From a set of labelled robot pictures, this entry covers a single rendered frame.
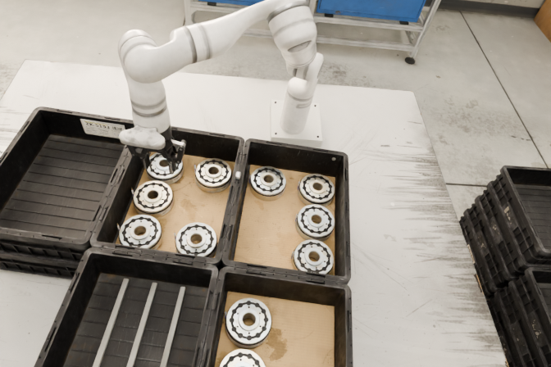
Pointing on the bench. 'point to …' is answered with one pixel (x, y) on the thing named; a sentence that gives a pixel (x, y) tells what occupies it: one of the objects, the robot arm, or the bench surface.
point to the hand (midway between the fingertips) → (159, 164)
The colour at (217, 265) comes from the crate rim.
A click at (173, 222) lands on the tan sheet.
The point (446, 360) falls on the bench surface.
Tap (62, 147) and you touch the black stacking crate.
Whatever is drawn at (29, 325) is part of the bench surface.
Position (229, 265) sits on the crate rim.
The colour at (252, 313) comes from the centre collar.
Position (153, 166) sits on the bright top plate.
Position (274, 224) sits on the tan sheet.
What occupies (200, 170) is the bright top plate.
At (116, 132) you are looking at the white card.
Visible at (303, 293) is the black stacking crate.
